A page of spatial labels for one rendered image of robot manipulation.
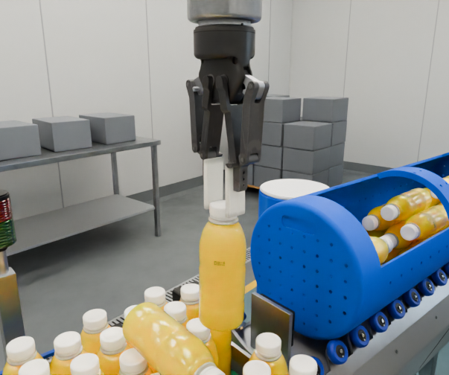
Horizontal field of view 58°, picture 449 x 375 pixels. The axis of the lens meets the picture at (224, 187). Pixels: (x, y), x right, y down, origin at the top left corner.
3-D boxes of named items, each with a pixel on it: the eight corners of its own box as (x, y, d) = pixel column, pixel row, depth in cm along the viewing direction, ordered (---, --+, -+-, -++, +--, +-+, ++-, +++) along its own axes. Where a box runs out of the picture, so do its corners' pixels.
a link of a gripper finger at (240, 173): (241, 150, 52) (258, 153, 49) (241, 188, 53) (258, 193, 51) (232, 152, 51) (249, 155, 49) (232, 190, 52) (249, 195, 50)
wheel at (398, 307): (400, 295, 92) (392, 296, 94) (389, 301, 89) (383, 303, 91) (409, 313, 91) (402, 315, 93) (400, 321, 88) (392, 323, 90)
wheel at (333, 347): (342, 334, 78) (335, 336, 80) (328, 344, 75) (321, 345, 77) (354, 357, 77) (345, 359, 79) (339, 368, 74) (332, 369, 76)
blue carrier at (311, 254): (512, 242, 128) (524, 152, 121) (359, 367, 73) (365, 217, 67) (421, 222, 149) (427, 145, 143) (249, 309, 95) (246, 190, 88)
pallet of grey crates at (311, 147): (342, 195, 505) (350, 97, 473) (310, 210, 446) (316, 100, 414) (263, 178, 580) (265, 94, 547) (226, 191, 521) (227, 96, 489)
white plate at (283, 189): (256, 196, 149) (255, 199, 149) (333, 200, 144) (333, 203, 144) (263, 177, 175) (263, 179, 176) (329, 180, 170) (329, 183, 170)
